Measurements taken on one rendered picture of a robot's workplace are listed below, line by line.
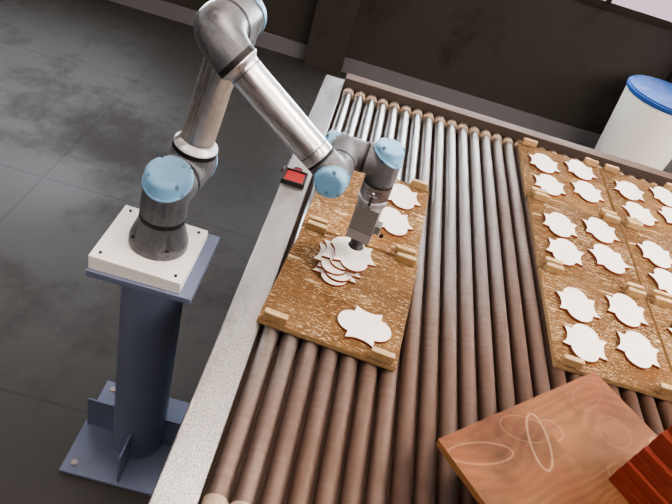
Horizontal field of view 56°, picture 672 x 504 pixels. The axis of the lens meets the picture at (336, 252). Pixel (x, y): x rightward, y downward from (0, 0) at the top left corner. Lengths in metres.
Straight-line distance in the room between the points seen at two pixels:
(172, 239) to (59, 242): 1.49
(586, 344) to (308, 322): 0.77
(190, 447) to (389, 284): 0.71
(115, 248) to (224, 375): 0.47
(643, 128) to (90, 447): 3.95
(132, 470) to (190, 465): 1.05
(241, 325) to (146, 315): 0.36
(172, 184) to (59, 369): 1.22
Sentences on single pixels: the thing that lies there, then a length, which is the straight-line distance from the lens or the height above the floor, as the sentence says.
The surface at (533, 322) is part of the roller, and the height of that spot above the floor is 0.92.
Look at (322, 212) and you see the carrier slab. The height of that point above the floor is 0.94.
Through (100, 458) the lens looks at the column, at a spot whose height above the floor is 0.01.
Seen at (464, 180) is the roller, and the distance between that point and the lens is 2.36.
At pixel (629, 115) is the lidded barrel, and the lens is 4.93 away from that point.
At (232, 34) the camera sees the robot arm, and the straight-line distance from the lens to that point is 1.38.
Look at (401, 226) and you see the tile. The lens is 1.95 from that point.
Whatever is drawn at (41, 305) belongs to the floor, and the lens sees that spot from 2.83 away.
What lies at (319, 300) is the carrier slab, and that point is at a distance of 1.62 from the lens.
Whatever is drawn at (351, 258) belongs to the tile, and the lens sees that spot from 1.70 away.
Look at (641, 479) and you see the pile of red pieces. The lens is 1.41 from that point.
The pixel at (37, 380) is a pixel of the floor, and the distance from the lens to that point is 2.58.
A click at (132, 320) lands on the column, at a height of 0.68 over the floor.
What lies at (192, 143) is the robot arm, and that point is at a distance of 1.65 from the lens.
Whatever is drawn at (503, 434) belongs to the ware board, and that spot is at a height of 1.04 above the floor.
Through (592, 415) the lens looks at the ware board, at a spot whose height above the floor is 1.04.
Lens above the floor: 2.03
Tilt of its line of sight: 38 degrees down
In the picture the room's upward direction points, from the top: 18 degrees clockwise
